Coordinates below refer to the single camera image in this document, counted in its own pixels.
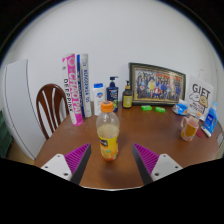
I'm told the orange juice bottle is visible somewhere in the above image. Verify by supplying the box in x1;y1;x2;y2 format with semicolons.
95;100;121;162

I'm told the dark blue pump bottle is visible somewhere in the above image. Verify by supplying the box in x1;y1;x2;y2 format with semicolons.
106;76;120;113

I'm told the yellow pump bottle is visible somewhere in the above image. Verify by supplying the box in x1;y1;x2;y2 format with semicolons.
121;80;134;109

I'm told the flat round red coaster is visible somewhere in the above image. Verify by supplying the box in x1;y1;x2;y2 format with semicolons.
195;128;206;139

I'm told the white door panel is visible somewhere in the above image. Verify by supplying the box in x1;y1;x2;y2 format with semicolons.
0;59;47;161

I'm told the green soap bar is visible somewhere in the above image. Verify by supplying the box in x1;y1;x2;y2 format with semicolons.
154;106;167;114
140;104;153;112

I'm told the white paper gift bag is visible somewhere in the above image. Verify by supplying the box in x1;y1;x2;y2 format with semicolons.
184;68;215;121

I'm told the pink mug with orange print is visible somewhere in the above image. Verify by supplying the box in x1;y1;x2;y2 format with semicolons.
180;114;200;143

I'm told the framed group photo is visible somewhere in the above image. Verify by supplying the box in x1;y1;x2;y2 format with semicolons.
128;62;187;107

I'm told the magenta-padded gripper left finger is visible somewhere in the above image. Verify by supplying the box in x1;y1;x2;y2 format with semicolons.
41;142;93;186

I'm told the dark wooden chair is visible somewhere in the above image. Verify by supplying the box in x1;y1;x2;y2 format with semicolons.
35;83;70;140

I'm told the white shampoo bottle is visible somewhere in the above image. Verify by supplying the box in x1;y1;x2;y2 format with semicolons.
92;82;107;117

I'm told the blue detergent bottle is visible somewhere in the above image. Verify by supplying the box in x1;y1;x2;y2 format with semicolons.
203;101;219;134

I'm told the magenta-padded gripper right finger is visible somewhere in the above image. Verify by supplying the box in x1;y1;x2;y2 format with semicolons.
131;142;184;186

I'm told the white shuttlecock tube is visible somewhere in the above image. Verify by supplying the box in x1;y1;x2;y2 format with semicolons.
76;53;93;119

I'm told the pink shuttlecock tube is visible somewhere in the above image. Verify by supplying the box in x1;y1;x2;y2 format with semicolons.
61;53;84;127

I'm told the blue tissue pack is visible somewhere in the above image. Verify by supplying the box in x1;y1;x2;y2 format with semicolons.
172;98;189;117

